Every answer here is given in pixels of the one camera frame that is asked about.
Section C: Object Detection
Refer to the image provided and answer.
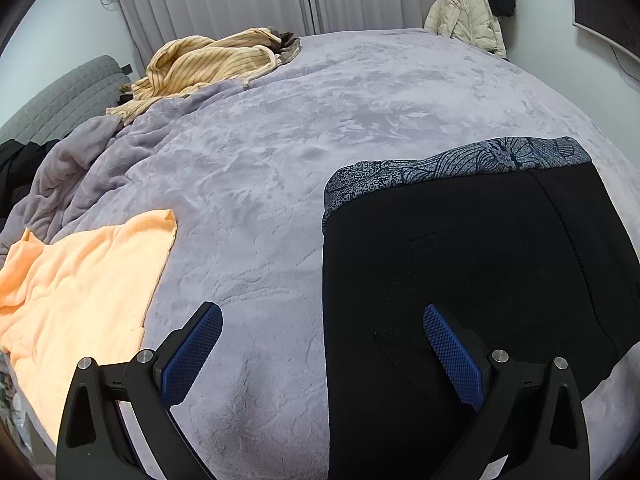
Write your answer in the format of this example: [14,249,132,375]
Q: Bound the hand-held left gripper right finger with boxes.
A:
[422,304,588,480]

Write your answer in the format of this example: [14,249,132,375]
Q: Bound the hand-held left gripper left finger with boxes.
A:
[55,301,224,480]

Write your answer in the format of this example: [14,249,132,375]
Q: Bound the black pants with patterned waistband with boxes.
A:
[321,136,640,480]

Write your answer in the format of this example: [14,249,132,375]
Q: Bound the orange fleece blanket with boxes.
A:
[0,208,178,448]

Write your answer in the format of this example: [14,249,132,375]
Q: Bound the purple fleece blanket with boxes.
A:
[0,27,640,480]

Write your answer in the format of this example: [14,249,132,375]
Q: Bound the black cloth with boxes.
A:
[0,139,63,221]

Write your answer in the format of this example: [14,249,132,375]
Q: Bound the yellow striped garment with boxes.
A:
[106,27,302,125]

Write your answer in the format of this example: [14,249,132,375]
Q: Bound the grey quilted headboard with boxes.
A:
[0,55,126,145]

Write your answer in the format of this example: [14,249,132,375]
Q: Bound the cream puffer jacket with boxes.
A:
[424,0,508,58]

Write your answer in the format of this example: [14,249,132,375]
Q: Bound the dark wall screen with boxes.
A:
[570,0,640,68]

